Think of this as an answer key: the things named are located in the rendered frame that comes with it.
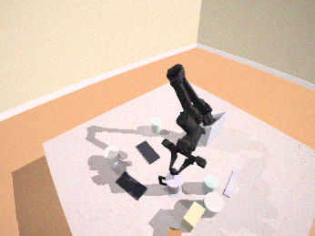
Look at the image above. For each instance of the glass french press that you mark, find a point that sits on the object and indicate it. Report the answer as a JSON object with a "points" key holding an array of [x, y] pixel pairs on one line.
{"points": [[173, 183]]}

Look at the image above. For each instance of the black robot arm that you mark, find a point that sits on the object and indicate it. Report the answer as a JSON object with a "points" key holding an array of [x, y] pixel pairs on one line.
{"points": [[193, 114]]}

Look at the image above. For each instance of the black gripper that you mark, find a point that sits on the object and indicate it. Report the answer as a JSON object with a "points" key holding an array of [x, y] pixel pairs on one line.
{"points": [[189, 160]]}

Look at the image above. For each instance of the brown cube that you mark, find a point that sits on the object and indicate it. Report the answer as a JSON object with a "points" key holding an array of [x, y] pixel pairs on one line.
{"points": [[174, 232]]}

